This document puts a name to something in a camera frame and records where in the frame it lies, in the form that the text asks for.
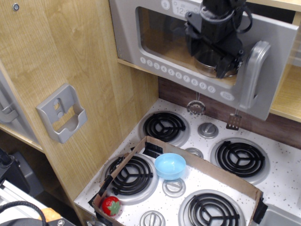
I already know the grey stove knob centre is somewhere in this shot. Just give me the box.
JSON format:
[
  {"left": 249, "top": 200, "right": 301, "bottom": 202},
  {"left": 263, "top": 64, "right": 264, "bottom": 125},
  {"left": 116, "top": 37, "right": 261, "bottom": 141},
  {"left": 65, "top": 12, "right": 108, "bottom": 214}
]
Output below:
[{"left": 162, "top": 178, "right": 186, "bottom": 198}]

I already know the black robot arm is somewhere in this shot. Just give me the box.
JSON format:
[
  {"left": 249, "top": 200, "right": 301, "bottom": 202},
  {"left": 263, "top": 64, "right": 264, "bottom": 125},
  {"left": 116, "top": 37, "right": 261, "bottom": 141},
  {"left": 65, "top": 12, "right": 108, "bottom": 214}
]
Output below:
[{"left": 185, "top": 0, "right": 253, "bottom": 79}]

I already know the stove burner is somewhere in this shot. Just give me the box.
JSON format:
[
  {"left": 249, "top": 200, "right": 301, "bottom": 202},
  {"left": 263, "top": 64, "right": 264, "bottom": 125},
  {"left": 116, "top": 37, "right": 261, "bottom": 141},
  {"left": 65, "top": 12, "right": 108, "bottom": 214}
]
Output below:
[
  {"left": 178, "top": 189, "right": 246, "bottom": 226},
  {"left": 138, "top": 111, "right": 190, "bottom": 147},
  {"left": 107, "top": 154, "right": 158, "bottom": 205},
  {"left": 210, "top": 137, "right": 270, "bottom": 185}
]

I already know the metal pot in microwave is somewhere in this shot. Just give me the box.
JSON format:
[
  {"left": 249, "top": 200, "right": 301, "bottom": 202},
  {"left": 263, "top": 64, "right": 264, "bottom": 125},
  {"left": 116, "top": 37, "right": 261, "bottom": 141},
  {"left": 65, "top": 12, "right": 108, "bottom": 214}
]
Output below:
[{"left": 193, "top": 50, "right": 238, "bottom": 78}]

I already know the grey stove knob front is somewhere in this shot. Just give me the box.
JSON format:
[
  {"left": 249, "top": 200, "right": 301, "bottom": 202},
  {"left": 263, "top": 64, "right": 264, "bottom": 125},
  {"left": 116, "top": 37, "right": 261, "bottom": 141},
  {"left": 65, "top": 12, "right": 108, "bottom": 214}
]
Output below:
[{"left": 140, "top": 210, "right": 166, "bottom": 226}]

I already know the hanging toy strainer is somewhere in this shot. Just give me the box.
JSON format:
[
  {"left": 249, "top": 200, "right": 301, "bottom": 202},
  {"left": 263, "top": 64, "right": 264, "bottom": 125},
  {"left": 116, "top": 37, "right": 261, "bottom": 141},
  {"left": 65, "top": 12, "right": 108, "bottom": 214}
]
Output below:
[{"left": 186, "top": 92, "right": 206, "bottom": 116}]

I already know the light blue plastic bowl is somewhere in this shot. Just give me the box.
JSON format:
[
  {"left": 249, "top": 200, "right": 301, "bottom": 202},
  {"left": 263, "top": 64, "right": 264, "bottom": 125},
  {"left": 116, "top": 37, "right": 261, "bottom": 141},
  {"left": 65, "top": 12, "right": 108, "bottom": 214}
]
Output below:
[{"left": 154, "top": 153, "right": 186, "bottom": 180}]

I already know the hanging toy spatula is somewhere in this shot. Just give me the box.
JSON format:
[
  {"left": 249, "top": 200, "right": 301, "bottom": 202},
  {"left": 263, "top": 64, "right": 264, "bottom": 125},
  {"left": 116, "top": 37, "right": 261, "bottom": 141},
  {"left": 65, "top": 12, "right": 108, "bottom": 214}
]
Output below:
[{"left": 226, "top": 109, "right": 242, "bottom": 130}]

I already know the grey toy microwave door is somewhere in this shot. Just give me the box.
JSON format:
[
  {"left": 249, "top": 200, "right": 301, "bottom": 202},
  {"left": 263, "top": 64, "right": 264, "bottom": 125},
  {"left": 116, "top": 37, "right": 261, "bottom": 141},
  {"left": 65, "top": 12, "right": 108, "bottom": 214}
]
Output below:
[{"left": 110, "top": 0, "right": 298, "bottom": 120}]

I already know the back right stove burner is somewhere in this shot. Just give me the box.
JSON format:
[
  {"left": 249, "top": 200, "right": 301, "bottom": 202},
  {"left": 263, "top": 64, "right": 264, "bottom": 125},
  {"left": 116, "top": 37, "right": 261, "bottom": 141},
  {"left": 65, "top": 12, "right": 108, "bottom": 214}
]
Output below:
[{"left": 210, "top": 137, "right": 270, "bottom": 185}]

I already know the back left stove burner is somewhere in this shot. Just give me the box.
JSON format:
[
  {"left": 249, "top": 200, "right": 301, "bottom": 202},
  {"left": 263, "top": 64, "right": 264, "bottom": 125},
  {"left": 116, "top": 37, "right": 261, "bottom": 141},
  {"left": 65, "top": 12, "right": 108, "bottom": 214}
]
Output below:
[{"left": 138, "top": 111, "right": 190, "bottom": 147}]

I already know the black braided cable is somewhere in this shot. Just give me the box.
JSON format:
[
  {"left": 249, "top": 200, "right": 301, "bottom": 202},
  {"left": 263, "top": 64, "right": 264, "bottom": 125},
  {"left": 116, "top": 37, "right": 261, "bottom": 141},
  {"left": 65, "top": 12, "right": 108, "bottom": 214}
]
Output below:
[{"left": 0, "top": 200, "right": 49, "bottom": 226}]

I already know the small grey stove knob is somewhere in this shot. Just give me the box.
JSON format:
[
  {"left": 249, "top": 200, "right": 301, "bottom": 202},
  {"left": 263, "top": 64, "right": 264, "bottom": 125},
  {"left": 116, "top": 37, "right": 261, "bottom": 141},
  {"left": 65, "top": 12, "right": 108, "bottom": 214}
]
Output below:
[{"left": 185, "top": 147, "right": 204, "bottom": 159}]

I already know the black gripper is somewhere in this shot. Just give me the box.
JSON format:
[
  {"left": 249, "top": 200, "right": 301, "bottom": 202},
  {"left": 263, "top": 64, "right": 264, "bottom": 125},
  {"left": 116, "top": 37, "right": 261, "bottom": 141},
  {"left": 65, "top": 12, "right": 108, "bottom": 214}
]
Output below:
[{"left": 185, "top": 11, "right": 244, "bottom": 79}]

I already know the wooden toy kitchen cabinet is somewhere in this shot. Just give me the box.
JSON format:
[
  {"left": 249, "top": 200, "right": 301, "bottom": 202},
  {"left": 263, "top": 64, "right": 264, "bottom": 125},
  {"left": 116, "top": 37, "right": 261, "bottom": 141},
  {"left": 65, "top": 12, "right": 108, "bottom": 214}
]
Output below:
[{"left": 0, "top": 0, "right": 301, "bottom": 226}]

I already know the grey stove knob back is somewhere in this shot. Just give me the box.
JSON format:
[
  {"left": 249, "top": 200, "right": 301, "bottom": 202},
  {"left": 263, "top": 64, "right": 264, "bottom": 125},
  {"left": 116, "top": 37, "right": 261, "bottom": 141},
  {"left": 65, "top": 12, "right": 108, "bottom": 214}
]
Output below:
[{"left": 198, "top": 122, "right": 219, "bottom": 139}]

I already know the front left stove burner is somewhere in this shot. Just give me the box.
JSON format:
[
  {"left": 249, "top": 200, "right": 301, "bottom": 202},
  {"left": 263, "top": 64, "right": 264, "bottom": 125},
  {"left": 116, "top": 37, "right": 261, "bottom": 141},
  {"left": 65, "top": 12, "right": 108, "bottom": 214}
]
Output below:
[{"left": 107, "top": 154, "right": 158, "bottom": 205}]

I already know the grey wall phone holder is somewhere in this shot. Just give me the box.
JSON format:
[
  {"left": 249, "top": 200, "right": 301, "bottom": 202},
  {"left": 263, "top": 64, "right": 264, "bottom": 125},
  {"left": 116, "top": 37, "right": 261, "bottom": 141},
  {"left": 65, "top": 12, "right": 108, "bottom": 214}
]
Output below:
[{"left": 36, "top": 83, "right": 87, "bottom": 144}]

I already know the red toy strawberry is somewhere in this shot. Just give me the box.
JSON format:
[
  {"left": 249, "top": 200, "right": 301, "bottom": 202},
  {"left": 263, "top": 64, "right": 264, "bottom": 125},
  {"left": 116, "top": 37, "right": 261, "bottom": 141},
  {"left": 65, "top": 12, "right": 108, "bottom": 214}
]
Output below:
[{"left": 102, "top": 196, "right": 121, "bottom": 217}]

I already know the grey cabinet door handle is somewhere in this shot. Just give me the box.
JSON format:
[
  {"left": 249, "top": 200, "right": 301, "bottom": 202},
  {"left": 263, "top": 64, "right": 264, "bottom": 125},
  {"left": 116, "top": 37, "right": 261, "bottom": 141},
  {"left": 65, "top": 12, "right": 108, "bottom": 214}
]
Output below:
[{"left": 0, "top": 105, "right": 19, "bottom": 124}]

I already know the front right stove burner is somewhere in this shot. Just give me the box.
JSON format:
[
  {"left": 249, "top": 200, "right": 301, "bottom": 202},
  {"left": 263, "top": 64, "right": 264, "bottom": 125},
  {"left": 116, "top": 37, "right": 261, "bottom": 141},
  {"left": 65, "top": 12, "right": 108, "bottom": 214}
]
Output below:
[{"left": 178, "top": 189, "right": 246, "bottom": 226}]

